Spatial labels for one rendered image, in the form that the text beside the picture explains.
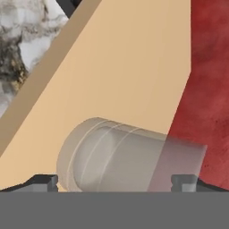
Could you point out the clear glass cup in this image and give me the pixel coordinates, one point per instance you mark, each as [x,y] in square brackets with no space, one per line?
[119,158]

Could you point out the beige cabinet panel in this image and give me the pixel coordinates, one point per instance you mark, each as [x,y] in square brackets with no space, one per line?
[119,65]

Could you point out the black fitting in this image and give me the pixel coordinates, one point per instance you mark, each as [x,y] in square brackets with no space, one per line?
[69,6]

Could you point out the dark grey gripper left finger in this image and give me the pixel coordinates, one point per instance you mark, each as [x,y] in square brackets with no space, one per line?
[41,182]

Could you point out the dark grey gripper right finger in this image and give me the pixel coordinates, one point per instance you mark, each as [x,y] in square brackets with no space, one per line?
[184,182]

